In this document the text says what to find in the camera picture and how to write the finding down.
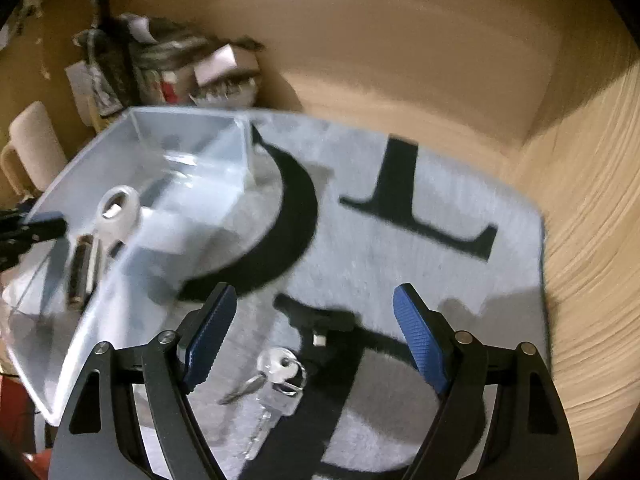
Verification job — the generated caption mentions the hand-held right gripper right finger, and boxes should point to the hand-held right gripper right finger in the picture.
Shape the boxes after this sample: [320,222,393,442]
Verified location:
[392,282,581,480]

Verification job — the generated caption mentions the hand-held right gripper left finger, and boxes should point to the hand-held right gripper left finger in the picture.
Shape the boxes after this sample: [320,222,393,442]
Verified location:
[49,282,238,480]

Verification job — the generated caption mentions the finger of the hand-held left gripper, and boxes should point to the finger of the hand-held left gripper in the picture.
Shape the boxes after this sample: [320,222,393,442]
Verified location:
[0,207,67,271]

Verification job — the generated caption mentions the silver keys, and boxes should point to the silver keys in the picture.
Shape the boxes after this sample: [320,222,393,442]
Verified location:
[218,346,308,461]

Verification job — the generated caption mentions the white handheld massager device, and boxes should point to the white handheld massager device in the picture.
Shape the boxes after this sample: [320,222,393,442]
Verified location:
[95,186,142,251]

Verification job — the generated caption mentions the clear plastic storage box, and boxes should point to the clear plastic storage box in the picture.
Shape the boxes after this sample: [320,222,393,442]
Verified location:
[0,106,251,423]

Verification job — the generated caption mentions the beige mug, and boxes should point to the beige mug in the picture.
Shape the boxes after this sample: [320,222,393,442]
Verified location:
[0,101,68,196]

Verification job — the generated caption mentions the grey mat with black letters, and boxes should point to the grey mat with black letters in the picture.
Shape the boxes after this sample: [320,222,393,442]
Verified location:
[130,110,548,480]

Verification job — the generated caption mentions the white handwritten note paper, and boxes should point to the white handwritten note paper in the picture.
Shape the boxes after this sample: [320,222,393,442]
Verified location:
[65,60,101,126]

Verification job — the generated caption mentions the dark wine bottle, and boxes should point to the dark wine bottle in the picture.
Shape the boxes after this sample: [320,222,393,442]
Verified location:
[86,0,136,118]

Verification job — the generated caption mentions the red and white box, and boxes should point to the red and white box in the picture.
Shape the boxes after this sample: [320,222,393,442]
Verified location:
[160,70,193,106]

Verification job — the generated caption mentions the stack of magazines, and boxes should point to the stack of magazines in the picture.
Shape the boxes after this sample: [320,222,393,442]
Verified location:
[127,15,211,106]

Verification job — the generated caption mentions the bowl of beads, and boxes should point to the bowl of beads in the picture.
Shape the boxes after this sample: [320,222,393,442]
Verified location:
[189,77,261,108]

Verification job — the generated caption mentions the white cardboard box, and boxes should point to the white cardboard box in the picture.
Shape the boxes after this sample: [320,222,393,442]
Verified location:
[192,42,263,86]

